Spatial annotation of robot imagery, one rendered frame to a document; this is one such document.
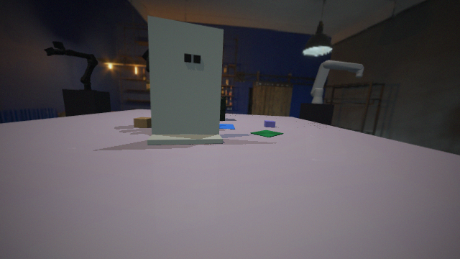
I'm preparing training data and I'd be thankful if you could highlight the green flat square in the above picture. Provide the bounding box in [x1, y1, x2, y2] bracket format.
[250, 130, 284, 137]

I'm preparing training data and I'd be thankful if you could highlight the small purple block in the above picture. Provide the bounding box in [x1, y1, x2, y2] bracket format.
[264, 120, 276, 127]

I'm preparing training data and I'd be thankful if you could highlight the small brown block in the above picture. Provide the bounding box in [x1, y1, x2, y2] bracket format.
[134, 117, 151, 128]

